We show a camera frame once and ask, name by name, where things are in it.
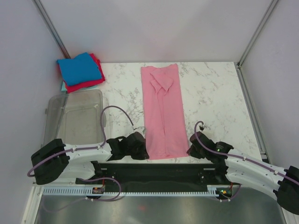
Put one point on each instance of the folded red t shirt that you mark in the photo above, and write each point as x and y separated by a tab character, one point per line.
95	82

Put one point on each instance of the right aluminium frame post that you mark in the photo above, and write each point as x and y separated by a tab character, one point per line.
265	18

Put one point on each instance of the pink t shirt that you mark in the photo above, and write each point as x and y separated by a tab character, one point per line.
164	120

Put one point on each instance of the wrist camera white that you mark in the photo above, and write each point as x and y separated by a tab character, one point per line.
202	127
140	129

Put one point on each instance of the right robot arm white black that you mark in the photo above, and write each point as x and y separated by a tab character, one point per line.
281	184

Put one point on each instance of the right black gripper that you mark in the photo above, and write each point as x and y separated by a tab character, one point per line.
191	152

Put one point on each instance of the clear plastic bin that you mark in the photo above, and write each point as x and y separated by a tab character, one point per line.
75	118

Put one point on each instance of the left aluminium frame post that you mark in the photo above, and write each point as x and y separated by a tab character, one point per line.
51	27

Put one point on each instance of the white slotted cable duct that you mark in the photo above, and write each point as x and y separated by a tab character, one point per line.
95	192

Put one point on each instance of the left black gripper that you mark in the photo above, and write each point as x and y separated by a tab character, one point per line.
143	155

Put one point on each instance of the folded teal t shirt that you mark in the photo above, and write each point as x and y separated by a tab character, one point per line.
70	89

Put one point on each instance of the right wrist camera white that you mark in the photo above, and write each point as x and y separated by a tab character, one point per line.
202	127

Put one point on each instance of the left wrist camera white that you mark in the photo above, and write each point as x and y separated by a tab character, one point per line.
140	129

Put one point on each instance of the aluminium frame post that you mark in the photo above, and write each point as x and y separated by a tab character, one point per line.
265	18
51	27

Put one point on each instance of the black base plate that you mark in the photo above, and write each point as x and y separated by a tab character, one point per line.
157	178

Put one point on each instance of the folded blue t shirt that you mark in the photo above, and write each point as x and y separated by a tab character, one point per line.
80	69

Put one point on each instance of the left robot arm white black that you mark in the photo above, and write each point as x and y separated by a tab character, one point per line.
59	162

